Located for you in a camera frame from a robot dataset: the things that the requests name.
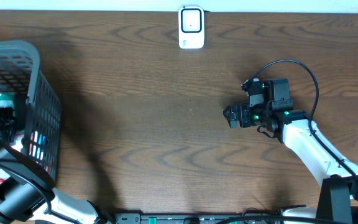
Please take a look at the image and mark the green packaged item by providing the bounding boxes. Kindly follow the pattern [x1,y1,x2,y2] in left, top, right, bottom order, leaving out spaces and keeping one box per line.
[0,93,15,108]

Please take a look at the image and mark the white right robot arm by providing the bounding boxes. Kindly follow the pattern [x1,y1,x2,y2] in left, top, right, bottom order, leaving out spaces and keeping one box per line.
[223,103,358,185]

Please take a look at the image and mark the grey plastic basket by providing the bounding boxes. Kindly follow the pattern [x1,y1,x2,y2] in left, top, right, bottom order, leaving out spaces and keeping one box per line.
[0,40,62,179]

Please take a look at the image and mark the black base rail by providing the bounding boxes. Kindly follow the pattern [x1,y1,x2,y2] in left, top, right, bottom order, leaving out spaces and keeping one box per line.
[114,205,316,224]

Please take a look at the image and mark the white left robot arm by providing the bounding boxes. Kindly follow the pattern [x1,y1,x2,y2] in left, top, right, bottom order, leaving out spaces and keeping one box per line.
[0,78,116,223]

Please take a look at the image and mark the white barcode scanner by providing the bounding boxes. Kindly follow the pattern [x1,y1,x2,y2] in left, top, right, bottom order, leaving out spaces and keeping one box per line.
[178,6,205,49]

